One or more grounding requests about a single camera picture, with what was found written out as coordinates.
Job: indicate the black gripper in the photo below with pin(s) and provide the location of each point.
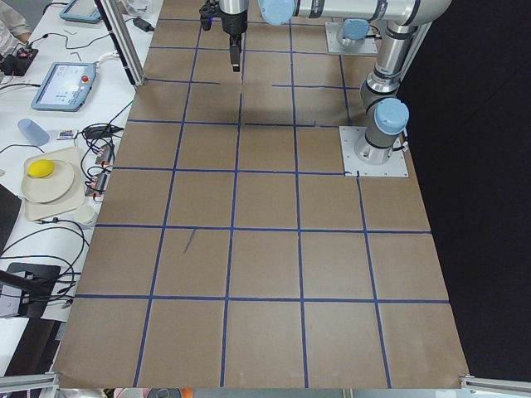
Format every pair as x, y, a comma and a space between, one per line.
232, 25

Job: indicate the aluminium frame post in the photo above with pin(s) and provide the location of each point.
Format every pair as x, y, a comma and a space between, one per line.
115, 24

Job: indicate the black power adapter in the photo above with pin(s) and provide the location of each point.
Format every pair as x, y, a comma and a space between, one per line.
143, 25

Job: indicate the translucent blue cup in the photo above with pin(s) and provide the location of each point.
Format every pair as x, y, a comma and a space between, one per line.
33, 132

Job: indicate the yellow lemon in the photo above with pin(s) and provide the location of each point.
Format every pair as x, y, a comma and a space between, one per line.
41, 168

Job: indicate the blue teach pendant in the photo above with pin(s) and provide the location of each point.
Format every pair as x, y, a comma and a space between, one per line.
65, 87
84, 11

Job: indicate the beige tray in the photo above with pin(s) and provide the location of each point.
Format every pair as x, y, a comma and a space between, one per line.
74, 197

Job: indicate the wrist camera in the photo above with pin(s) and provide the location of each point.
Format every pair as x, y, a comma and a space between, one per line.
208, 11

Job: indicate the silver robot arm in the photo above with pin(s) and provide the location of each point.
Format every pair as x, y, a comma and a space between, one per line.
353, 32
406, 22

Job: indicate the beige plate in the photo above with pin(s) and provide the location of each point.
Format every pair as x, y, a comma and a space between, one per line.
43, 190

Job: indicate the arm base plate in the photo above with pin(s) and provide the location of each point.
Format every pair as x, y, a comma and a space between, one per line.
368, 48
360, 159

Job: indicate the person at desk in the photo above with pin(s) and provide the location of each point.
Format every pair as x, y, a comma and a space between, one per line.
14, 29

